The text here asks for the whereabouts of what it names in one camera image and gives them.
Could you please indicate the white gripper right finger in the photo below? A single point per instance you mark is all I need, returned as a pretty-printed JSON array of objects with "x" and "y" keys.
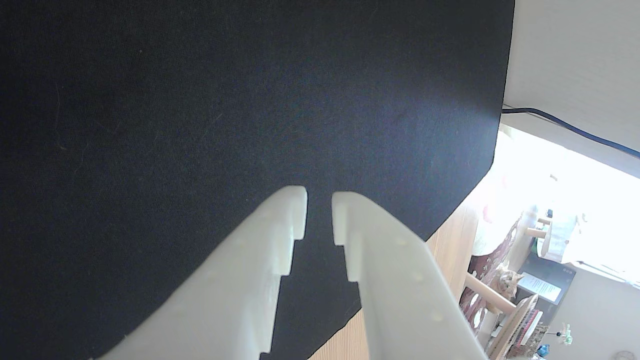
[{"x": 400, "y": 290}]

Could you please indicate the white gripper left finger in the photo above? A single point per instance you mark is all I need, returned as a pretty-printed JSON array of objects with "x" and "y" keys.
[{"x": 235, "y": 290}]

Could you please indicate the light wooden rod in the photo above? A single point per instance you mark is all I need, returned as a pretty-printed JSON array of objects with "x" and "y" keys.
[{"x": 490, "y": 292}]

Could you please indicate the brown patterned cloth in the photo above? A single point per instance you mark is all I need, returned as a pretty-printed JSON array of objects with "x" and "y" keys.
[{"x": 500, "y": 250}]

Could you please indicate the black box with white label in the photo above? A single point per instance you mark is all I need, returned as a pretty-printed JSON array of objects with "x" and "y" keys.
[{"x": 547, "y": 280}]

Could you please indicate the black mouse mat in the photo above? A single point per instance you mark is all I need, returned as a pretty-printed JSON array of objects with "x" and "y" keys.
[{"x": 200, "y": 100}]

